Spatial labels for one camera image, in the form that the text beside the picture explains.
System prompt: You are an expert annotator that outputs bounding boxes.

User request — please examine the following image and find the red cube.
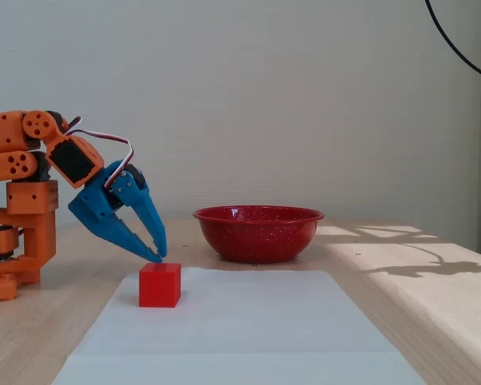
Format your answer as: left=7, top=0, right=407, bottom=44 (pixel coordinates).
left=138, top=262, right=183, bottom=309

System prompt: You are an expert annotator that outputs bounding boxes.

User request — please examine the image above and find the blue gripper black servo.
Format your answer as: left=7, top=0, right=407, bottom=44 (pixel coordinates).
left=67, top=160, right=168, bottom=264

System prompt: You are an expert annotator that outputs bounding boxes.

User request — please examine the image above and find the red speckled enamel bowl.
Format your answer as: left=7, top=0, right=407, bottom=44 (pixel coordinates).
left=192, top=205, right=326, bottom=265

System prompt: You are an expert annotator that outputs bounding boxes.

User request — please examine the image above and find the black hanging cable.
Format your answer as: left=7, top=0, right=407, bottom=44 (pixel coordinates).
left=424, top=0, right=481, bottom=84

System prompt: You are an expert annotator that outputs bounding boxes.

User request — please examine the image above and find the white paper sheet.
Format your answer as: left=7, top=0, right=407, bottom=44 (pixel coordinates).
left=51, top=265, right=428, bottom=385

